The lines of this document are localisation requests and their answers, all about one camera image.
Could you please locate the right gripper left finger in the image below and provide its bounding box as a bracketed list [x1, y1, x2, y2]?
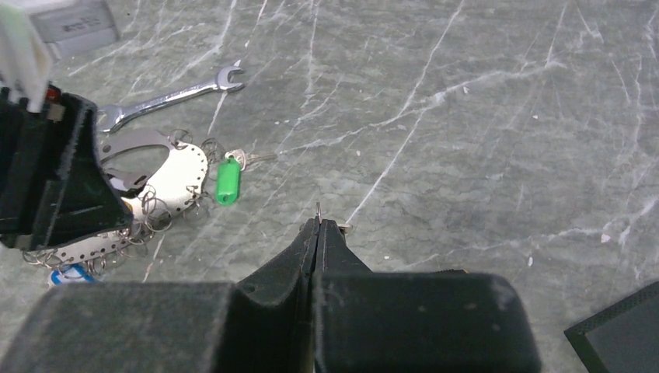
[239, 218, 320, 372]

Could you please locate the metal key organizer plate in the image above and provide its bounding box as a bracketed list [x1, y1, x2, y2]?
[22, 128, 224, 276]

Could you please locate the right black box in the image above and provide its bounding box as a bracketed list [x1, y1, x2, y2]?
[564, 282, 658, 373]

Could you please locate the blue key tag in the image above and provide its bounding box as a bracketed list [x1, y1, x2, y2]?
[48, 263, 95, 286]

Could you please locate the green key tag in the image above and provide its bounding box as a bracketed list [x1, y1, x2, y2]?
[214, 157, 242, 205]

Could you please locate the left black box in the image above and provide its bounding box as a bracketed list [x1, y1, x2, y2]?
[30, 1, 120, 60]

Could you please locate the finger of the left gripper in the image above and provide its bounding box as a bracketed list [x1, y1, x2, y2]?
[1, 87, 133, 251]

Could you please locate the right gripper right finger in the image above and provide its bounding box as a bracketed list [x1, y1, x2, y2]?
[314, 219, 375, 373]

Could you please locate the black box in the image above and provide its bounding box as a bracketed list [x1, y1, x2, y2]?
[564, 282, 658, 373]
[30, 1, 120, 60]

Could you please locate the silver wrench near plate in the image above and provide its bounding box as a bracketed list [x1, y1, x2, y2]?
[97, 65, 246, 134]

